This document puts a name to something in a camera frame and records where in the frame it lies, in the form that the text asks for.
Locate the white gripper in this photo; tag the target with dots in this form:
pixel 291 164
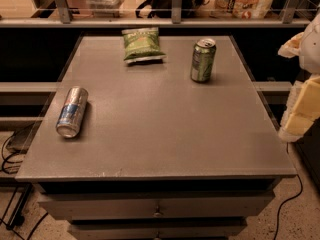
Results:
pixel 310 50

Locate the green soda can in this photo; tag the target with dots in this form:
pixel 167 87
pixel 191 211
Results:
pixel 202 60

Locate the silver blue redbull can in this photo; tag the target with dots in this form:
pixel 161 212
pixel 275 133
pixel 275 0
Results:
pixel 70 119

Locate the colourful snack bag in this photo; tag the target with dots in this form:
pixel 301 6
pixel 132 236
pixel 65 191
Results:
pixel 242 9

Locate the black bag on shelf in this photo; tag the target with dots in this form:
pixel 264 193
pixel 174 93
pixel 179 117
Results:
pixel 164 8

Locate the green chip bag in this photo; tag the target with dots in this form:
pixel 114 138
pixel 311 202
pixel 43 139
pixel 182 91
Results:
pixel 142 45

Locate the grey drawer cabinet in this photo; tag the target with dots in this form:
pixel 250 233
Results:
pixel 158 156

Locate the grey metal shelf rail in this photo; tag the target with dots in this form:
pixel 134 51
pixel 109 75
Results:
pixel 76 14

